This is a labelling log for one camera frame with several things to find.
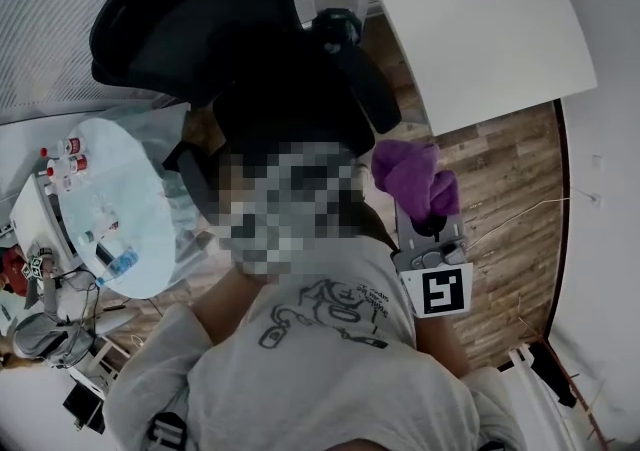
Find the purple cloth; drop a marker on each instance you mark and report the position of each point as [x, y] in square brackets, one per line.
[410, 174]

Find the white floor stand base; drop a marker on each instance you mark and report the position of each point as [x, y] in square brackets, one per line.
[115, 324]

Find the white window blinds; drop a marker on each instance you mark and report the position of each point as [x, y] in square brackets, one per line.
[40, 14]

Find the round light blue table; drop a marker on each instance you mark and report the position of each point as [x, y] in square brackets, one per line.
[130, 189]

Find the white bottle red label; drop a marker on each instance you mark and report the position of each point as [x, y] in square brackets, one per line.
[78, 164]
[74, 144]

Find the white wall socket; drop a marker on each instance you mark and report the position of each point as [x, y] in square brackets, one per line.
[596, 161]
[594, 199]

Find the small bottle grey cap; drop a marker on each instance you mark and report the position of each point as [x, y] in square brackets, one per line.
[102, 231]

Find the person's left forearm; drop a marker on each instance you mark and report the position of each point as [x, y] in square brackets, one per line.
[225, 309]

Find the person's right forearm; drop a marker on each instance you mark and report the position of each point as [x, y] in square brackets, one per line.
[440, 344]

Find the white metal rack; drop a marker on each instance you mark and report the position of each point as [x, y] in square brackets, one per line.
[530, 389]

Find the red broom stick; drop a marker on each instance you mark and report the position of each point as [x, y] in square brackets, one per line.
[560, 378]

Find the white bottle red cap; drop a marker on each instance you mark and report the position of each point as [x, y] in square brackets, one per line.
[50, 170]
[44, 152]

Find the white side cabinet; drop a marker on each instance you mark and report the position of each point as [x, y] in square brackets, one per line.
[30, 214]

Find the blue water bottle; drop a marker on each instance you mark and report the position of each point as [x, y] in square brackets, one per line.
[122, 261]

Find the black mesh office chair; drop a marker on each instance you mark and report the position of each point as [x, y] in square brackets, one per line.
[165, 29]

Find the black smartphone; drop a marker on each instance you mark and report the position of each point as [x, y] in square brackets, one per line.
[104, 251]

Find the white square table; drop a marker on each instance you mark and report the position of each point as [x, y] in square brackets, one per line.
[475, 39]

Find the black dustpan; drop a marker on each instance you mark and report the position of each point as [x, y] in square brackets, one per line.
[550, 369]

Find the person's grey t-shirt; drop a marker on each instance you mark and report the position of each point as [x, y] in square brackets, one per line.
[325, 389]

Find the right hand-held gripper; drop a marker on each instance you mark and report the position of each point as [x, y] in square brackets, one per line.
[442, 289]

